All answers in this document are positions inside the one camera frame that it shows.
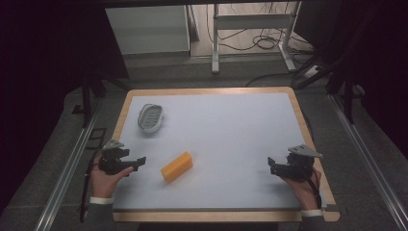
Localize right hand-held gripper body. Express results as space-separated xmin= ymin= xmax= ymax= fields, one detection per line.
xmin=276 ymin=143 xmax=323 ymax=183

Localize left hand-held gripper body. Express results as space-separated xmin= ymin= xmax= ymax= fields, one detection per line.
xmin=98 ymin=138 xmax=132 ymax=176

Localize person's left hand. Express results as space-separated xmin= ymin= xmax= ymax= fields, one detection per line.
xmin=89 ymin=165 xmax=135 ymax=200

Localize person's right hand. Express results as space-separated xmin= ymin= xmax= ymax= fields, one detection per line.
xmin=281 ymin=168 xmax=322 ymax=212

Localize orange soap bar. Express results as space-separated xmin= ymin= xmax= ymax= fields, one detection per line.
xmin=160 ymin=151 xmax=194 ymax=185

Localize grey oval soap dish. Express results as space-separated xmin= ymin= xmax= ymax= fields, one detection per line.
xmin=137 ymin=103 xmax=165 ymax=135

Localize white table mat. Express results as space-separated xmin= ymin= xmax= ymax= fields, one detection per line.
xmin=113 ymin=92 xmax=329 ymax=212

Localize black metal stand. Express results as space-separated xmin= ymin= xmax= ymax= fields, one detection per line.
xmin=71 ymin=72 xmax=132 ymax=129
xmin=292 ymin=3 xmax=379 ymax=125

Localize white power strip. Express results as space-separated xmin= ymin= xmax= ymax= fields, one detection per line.
xmin=303 ymin=64 xmax=323 ymax=80

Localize grey cabinet panel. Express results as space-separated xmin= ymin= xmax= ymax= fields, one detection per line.
xmin=105 ymin=4 xmax=191 ymax=56

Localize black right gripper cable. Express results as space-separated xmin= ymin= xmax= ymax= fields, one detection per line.
xmin=306 ymin=171 xmax=323 ymax=210

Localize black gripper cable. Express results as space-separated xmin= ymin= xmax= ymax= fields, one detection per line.
xmin=79 ymin=154 xmax=103 ymax=223
xmin=306 ymin=171 xmax=323 ymax=210

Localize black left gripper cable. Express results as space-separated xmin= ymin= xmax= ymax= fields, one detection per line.
xmin=79 ymin=154 xmax=103 ymax=223

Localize aluminium floor rail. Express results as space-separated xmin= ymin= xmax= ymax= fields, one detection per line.
xmin=34 ymin=101 xmax=103 ymax=231
xmin=328 ymin=93 xmax=408 ymax=231

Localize black floor cables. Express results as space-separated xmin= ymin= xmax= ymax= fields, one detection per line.
xmin=205 ymin=2 xmax=317 ymax=89

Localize white metal desk frame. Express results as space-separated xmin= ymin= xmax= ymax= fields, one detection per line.
xmin=211 ymin=0 xmax=303 ymax=75

